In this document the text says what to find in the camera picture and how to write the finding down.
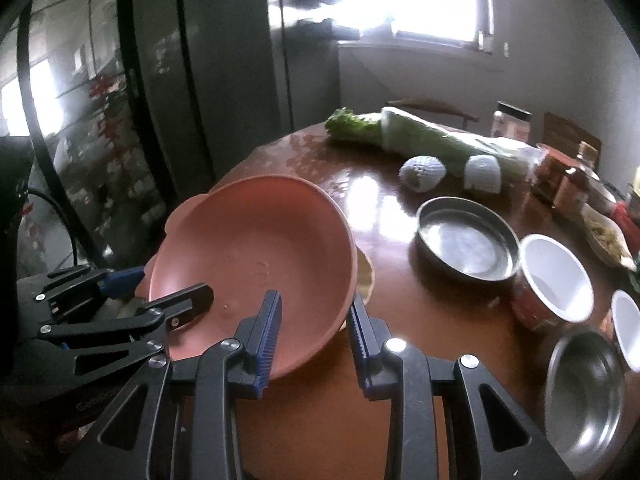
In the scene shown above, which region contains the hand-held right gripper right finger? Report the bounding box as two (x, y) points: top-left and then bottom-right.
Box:
(347, 296), (576, 480)

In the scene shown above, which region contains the red sauce jar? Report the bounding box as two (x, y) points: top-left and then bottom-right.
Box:
(531, 144), (573, 201)

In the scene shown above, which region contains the tan round coaster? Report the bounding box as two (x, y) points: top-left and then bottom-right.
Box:
(356, 252), (376, 306)

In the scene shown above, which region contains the small white bowl red outside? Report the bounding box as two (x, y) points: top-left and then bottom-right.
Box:
(602, 289), (640, 373)

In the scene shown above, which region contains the brown sauce bottle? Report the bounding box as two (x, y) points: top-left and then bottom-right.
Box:
(552, 141), (599, 218)

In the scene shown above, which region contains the white dish with food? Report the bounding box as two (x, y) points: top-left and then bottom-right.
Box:
(580, 202), (633, 268)

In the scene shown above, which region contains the clear jar black lid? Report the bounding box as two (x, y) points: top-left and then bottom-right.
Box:
(491, 101), (532, 143)

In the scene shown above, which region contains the large white bowl red outside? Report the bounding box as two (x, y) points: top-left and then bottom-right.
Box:
(511, 234), (596, 335)

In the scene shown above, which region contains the dark refrigerator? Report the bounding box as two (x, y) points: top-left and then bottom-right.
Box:
(0, 0), (341, 276)

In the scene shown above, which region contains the dark wooden armchair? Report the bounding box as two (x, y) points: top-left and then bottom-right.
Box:
(387, 97), (480, 131)

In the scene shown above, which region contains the round white foam net fruit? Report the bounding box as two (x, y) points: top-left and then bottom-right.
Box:
(398, 156), (448, 193)

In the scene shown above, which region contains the black cable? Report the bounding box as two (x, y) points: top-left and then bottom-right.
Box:
(25, 187), (81, 266)

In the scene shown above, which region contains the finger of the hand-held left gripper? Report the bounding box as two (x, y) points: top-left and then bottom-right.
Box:
(34, 266), (151, 322)
(39, 282), (215, 377)

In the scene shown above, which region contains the red box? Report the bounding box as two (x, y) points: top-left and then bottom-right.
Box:
(614, 202), (640, 243)

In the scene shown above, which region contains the green leaf lettuce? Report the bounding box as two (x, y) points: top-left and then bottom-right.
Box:
(325, 107), (386, 148)

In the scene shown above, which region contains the wrapped napa cabbage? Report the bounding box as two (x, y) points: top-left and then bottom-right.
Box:
(380, 106), (543, 183)

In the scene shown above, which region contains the steel pan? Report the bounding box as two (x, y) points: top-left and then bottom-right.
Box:
(414, 196), (521, 283)

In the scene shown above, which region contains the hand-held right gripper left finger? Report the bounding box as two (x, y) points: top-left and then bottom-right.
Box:
(65, 290), (283, 480)

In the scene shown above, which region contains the round steel bowl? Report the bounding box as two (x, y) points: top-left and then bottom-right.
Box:
(544, 329), (628, 478)

